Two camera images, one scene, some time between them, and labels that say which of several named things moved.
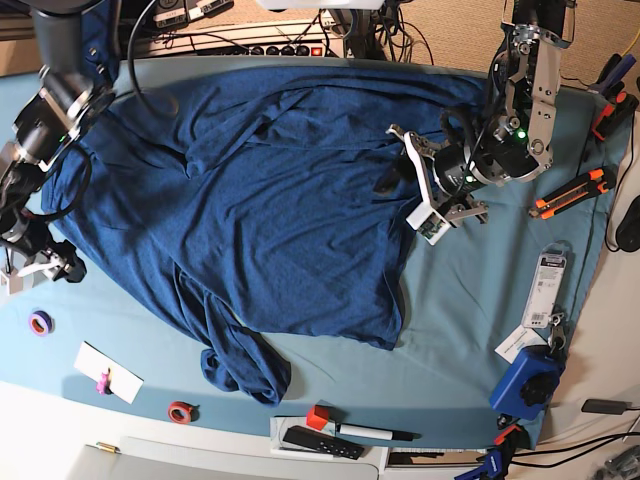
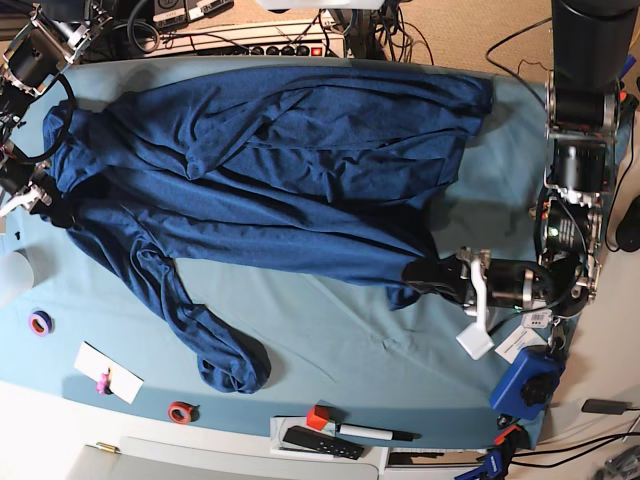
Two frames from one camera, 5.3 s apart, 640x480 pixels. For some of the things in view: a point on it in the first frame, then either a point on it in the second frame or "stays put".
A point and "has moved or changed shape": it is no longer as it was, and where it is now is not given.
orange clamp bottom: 498,440 stays put
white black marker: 374,432 stays put
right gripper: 452,194 to 478,284
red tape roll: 182,412 stays put
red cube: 317,416 stays put
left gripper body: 40,248 to 30,192
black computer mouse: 628,231 stays put
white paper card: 523,337 stays put
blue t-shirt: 256,199 has moved or changed shape
